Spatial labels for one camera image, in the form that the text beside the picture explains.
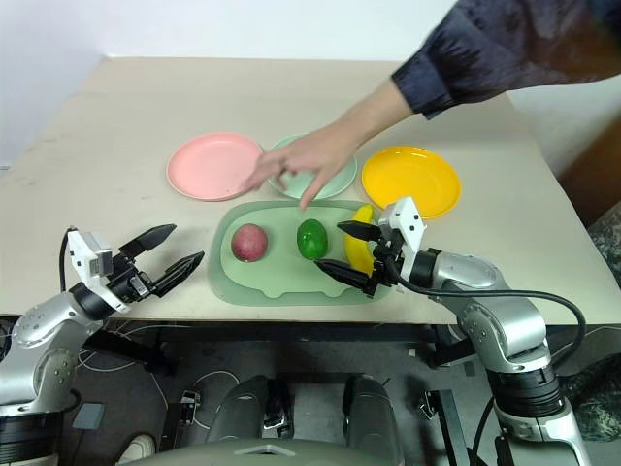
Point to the yellow banana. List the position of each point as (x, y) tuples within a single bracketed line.
[(356, 250)]

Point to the person's bare hand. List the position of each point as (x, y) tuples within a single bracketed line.
[(315, 155)]

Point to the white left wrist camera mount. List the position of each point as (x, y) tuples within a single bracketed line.
[(86, 252)]

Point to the red apple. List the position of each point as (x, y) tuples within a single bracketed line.
[(249, 242)]

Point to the light green plate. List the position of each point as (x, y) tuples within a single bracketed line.
[(339, 177)]

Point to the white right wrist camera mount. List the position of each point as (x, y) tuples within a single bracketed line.
[(405, 221)]

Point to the small grey box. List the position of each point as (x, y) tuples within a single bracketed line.
[(88, 416)]

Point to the dark rounded robot leg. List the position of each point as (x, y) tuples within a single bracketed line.
[(247, 408), (373, 412)]

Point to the green lime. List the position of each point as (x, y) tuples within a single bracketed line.
[(312, 239)]

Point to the white shoe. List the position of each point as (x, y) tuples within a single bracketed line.
[(138, 449)]

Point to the black table frame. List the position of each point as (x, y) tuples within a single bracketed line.
[(271, 335)]

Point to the grey robot torso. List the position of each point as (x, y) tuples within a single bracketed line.
[(271, 454)]

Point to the light green tray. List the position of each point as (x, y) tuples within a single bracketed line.
[(281, 276)]

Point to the camouflage cloth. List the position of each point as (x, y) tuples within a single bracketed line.
[(599, 393)]

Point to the pink plate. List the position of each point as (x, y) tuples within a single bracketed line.
[(208, 167)]

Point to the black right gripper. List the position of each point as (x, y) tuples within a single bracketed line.
[(389, 262)]

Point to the brown wooden furniture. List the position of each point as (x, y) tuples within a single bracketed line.
[(594, 175)]

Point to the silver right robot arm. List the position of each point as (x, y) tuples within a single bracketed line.
[(504, 320)]

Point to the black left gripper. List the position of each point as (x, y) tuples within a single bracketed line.
[(128, 281)]

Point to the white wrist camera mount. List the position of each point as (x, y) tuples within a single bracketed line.
[(405, 221), (86, 252)]

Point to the yellow plate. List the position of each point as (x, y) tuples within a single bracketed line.
[(412, 182)]

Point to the person's forearm, dark sleeve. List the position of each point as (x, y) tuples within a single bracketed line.
[(485, 53)]

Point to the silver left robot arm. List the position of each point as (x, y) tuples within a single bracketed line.
[(41, 335)]

